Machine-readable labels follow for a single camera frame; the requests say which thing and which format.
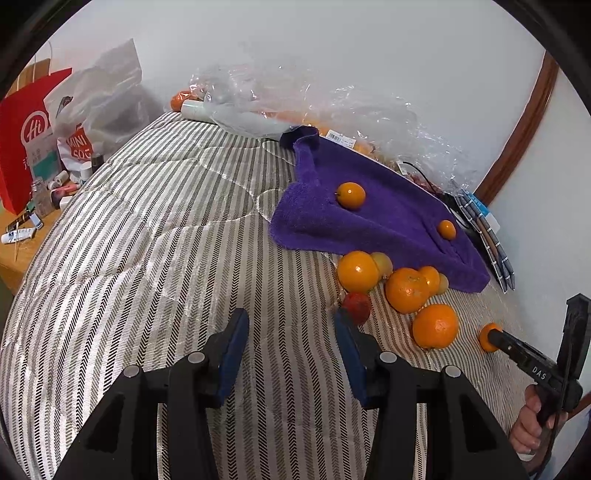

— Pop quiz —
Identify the white roll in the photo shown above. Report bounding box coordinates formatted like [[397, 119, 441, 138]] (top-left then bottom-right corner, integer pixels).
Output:
[[181, 102, 289, 137]]

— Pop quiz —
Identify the brown paper bag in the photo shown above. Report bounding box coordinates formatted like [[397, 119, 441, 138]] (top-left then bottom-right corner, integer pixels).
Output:
[[17, 41, 52, 90]]

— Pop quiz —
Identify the blue tissue box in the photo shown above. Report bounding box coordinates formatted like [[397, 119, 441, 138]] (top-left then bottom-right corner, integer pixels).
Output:
[[464, 190, 502, 234]]

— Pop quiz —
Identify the crumpled clear plastic wrap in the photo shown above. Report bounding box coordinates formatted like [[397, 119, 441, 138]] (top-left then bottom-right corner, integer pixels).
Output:
[[191, 41, 478, 195]]

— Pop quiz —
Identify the black cable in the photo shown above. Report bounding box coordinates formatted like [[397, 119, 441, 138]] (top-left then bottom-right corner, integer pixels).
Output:
[[396, 161, 465, 220]]

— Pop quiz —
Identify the red paper bag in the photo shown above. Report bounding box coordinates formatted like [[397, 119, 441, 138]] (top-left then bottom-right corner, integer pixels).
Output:
[[0, 68, 73, 215]]

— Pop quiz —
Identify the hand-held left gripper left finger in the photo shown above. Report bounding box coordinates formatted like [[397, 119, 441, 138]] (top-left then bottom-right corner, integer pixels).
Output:
[[55, 308, 250, 480]]

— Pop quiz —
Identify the grey checked folded cloth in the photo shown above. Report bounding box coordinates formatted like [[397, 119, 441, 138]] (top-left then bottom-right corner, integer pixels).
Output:
[[455, 182, 516, 293]]

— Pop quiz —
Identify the large orange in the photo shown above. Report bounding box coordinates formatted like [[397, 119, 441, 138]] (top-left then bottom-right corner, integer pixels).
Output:
[[412, 304, 460, 350], [385, 268, 430, 315], [337, 250, 380, 294]]

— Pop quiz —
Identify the translucent plastic bag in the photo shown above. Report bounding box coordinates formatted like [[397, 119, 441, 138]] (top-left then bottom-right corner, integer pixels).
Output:
[[44, 39, 145, 155]]

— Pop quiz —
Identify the person's right hand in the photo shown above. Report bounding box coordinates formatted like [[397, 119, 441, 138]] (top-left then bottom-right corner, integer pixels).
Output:
[[510, 387, 568, 459]]

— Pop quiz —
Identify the brown wooden door frame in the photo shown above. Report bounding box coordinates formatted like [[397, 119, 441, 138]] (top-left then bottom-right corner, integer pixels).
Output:
[[475, 51, 561, 208]]

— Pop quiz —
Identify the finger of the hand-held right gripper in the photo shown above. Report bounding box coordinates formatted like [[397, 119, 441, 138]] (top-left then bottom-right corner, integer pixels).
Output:
[[489, 329, 562, 387]]

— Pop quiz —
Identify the small red fruit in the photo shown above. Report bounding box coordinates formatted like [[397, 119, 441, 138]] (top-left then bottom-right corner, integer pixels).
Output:
[[342, 292, 372, 324]]

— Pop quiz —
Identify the purple towel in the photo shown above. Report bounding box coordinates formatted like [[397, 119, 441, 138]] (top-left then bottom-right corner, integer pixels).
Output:
[[269, 126, 491, 294]]

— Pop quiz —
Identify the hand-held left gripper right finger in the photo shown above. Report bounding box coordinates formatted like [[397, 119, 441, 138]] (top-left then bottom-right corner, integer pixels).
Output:
[[335, 308, 529, 480]]

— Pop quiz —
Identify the glass jar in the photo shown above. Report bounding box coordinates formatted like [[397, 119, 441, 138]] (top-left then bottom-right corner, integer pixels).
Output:
[[30, 180, 57, 219]]

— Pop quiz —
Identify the white bag with red print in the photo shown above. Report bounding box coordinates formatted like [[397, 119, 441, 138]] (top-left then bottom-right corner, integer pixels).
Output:
[[57, 124, 96, 172]]

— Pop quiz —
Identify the clear bag of oranges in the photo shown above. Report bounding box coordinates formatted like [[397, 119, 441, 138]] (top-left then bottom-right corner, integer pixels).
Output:
[[168, 90, 204, 114]]

